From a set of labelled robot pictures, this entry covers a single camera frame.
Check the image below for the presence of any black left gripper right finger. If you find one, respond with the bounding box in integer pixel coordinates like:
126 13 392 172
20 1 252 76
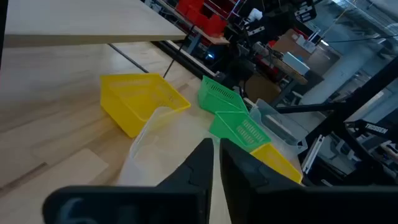
219 138 304 224

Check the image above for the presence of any yellow plastic basket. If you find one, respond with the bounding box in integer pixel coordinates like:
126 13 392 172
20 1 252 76
250 142 303 185
99 73 192 138

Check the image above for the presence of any clear plastic basket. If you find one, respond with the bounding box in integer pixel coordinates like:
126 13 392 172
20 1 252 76
248 98 309 156
117 105 220 187

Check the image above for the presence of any white and blue box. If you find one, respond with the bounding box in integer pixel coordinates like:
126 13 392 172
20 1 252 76
282 51 311 76

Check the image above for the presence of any green plastic basket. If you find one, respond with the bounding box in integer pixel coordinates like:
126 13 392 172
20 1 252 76
198 75 249 114
209 111 272 153

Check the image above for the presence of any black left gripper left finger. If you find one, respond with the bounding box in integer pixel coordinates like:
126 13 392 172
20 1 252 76
157 138 215 224

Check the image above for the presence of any rack with red bins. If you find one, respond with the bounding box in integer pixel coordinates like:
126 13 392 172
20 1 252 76
175 0 228 38

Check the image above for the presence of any brown cardboard box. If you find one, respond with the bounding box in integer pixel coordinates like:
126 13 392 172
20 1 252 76
272 29 312 60

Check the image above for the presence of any wooden workbench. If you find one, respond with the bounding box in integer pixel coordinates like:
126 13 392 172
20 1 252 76
155 0 231 47

